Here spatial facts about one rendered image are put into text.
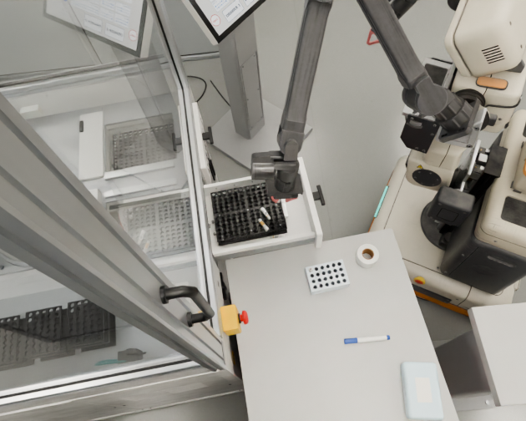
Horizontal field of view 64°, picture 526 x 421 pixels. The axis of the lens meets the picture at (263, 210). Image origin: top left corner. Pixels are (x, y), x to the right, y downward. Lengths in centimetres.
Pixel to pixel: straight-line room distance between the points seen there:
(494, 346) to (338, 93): 184
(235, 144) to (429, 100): 160
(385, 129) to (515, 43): 154
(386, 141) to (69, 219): 237
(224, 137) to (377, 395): 175
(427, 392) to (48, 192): 118
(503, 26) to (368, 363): 96
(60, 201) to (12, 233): 4
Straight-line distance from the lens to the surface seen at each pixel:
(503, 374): 148
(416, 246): 204
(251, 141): 256
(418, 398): 135
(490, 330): 150
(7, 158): 32
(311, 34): 106
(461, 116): 121
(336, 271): 140
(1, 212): 31
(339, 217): 235
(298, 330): 137
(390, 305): 142
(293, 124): 108
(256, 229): 133
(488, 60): 126
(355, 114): 274
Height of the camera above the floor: 211
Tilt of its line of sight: 63 degrees down
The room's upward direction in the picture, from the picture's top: 9 degrees counter-clockwise
